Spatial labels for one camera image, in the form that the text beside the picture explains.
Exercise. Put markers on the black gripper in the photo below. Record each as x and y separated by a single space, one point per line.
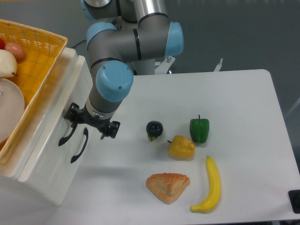
106 127

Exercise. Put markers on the white drawer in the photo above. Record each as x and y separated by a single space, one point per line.
50 168
76 90

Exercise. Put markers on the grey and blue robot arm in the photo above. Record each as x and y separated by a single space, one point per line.
125 31

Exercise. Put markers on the white drawer cabinet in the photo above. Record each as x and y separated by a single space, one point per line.
12 165

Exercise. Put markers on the dark purple mangosteen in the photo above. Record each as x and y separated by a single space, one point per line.
154 129

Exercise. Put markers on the yellow woven basket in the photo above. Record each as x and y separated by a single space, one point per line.
42 49

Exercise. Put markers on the white bowl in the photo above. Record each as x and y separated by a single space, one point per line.
12 106

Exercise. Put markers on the yellow bell pepper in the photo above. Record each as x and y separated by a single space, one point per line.
181 147

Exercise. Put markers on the triangular pastry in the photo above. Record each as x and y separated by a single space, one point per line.
167 187

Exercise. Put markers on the white pear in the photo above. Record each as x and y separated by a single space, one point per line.
8 64

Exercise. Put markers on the green bell pepper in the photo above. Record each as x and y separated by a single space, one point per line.
199 129

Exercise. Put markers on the red fruit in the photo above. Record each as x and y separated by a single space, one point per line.
2 44

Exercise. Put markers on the yellow banana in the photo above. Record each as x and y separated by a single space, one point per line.
214 195

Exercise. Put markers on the black corner device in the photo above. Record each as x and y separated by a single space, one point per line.
294 196

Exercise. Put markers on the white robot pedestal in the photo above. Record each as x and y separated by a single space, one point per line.
151 67

